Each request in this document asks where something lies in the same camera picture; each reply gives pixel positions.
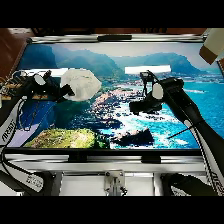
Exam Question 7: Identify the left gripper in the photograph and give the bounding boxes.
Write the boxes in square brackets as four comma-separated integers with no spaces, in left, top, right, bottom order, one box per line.
[54,83,76,103]

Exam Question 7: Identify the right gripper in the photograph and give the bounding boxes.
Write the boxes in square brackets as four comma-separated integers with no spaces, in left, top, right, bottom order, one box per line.
[129,98,164,116]

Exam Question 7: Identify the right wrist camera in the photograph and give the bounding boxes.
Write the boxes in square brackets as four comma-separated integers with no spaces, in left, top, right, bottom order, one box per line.
[139,70,160,101]

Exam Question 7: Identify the silver frame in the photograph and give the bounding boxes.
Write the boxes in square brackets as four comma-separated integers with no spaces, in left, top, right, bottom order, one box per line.
[0,33,224,197]

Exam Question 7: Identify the white shirt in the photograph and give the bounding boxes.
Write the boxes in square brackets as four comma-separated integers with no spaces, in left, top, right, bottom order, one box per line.
[59,67,103,103]

